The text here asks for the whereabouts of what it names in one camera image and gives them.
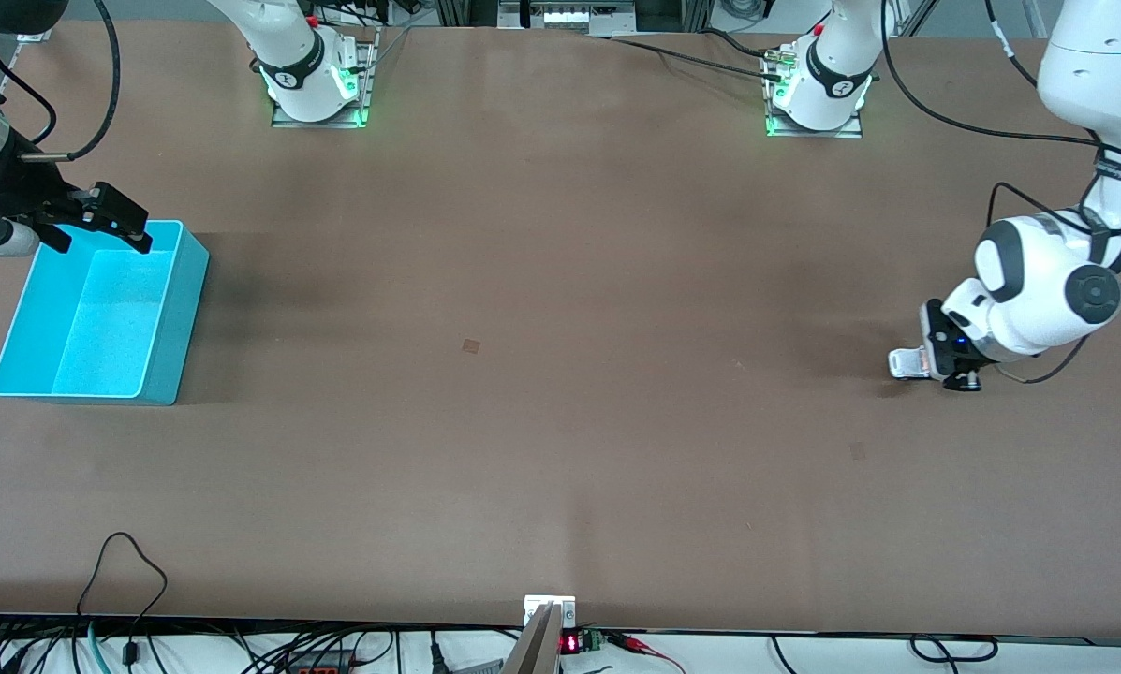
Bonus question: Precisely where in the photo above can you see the white jeep toy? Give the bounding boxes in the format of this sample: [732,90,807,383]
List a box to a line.
[888,345,932,381]

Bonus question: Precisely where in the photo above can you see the turquoise plastic bin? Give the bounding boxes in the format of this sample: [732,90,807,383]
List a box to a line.
[0,219,211,407]

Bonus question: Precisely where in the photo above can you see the red alligator clip leads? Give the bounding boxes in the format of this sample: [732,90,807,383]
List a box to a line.
[607,632,685,673]

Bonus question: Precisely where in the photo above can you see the silver equipment box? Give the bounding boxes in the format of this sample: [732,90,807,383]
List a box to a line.
[497,0,638,37]

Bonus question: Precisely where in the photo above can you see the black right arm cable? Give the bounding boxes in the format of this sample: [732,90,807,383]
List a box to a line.
[19,0,122,162]
[0,33,58,146]

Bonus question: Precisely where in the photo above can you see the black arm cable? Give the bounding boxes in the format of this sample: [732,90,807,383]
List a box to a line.
[984,0,1040,87]
[19,0,122,162]
[0,33,58,146]
[878,0,1121,387]

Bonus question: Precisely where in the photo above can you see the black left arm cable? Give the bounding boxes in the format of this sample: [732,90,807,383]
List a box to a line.
[984,0,1040,87]
[878,0,1121,387]

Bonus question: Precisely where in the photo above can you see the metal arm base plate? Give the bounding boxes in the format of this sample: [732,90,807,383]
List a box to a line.
[764,51,865,140]
[272,26,376,130]

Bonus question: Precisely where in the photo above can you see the black coiled cable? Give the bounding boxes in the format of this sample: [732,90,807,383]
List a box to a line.
[909,634,999,664]

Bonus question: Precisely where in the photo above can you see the aluminium frame post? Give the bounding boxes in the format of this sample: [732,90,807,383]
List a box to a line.
[434,0,500,29]
[897,0,940,37]

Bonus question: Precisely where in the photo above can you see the thin black looped cable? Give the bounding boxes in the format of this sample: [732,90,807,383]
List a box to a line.
[77,532,169,667]

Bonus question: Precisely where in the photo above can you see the black base cable bundle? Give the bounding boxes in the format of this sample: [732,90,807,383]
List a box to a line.
[312,0,425,29]

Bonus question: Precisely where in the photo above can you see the thick black base cable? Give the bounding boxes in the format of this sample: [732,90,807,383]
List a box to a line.
[699,27,784,61]

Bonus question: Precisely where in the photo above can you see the black cable across table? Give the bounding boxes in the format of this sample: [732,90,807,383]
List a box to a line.
[607,36,786,81]

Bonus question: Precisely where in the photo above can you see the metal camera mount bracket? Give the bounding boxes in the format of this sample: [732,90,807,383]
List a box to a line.
[504,595,578,674]

